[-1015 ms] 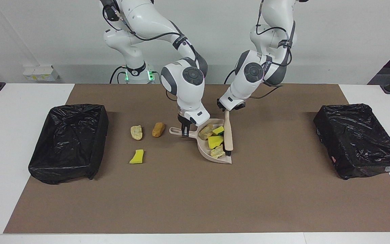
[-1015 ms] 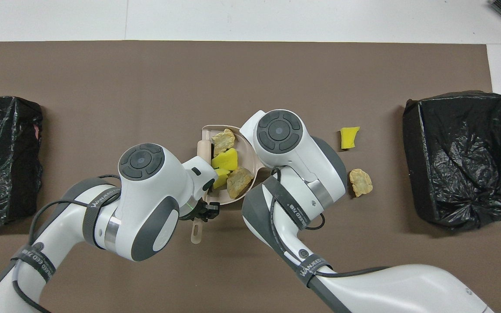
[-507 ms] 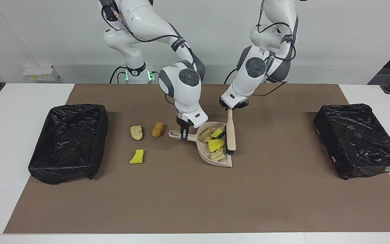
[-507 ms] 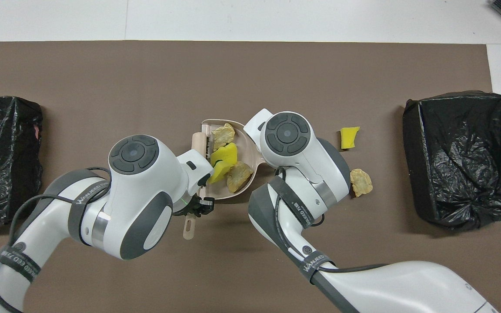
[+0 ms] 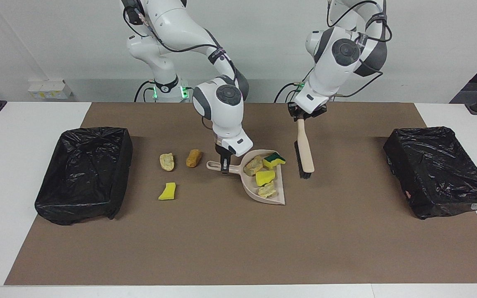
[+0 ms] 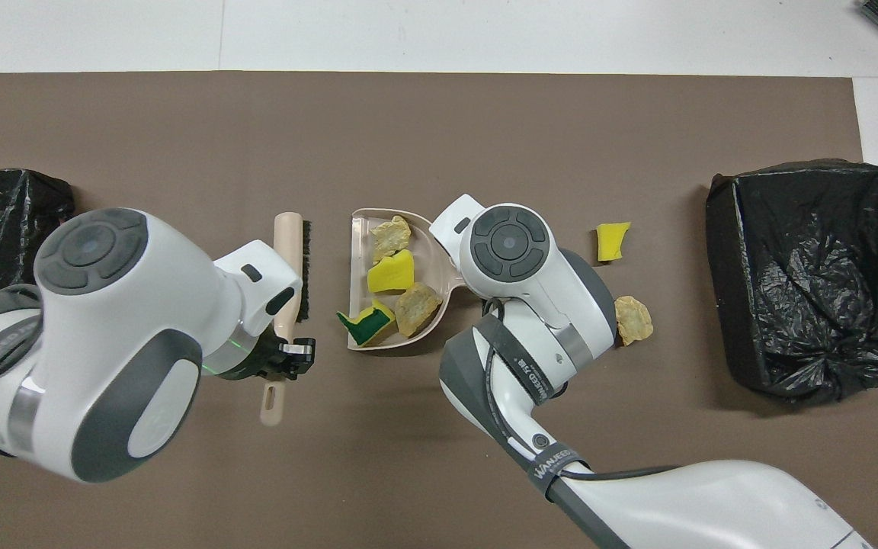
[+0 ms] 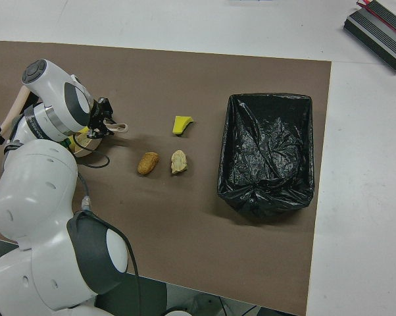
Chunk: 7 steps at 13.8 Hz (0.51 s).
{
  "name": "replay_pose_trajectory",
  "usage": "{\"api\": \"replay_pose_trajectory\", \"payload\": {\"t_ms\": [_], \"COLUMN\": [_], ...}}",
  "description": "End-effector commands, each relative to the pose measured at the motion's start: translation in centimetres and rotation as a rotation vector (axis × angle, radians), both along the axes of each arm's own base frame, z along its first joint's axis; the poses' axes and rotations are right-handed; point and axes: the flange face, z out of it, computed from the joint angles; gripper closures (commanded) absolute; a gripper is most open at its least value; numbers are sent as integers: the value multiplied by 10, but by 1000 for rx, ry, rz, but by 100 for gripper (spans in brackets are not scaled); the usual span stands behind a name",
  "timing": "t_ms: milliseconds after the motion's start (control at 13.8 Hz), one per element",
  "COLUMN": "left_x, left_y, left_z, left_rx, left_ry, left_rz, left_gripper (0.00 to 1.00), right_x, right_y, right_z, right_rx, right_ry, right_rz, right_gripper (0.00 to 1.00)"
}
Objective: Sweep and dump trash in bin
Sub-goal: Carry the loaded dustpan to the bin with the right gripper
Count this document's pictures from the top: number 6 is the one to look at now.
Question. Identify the yellow green sponge piece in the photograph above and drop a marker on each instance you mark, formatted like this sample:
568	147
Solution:
366	325

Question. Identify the brown table mat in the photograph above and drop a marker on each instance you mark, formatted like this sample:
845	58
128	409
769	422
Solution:
485	122

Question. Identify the beige brush with black bristles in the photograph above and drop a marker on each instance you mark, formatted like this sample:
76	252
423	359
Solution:
286	236

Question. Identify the striped brown bread piece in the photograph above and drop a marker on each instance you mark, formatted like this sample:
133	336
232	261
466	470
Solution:
416	309

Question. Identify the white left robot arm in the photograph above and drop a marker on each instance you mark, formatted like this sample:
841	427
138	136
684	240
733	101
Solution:
104	335

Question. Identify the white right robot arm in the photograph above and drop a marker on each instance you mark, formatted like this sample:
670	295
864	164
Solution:
538	305

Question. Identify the beige plastic dustpan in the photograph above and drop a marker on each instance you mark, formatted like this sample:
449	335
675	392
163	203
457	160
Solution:
359	274

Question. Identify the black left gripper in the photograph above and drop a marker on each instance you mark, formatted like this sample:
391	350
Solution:
271	362

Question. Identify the pale crinkled bread piece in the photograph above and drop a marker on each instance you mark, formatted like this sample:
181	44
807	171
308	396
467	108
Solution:
391	236
636	322

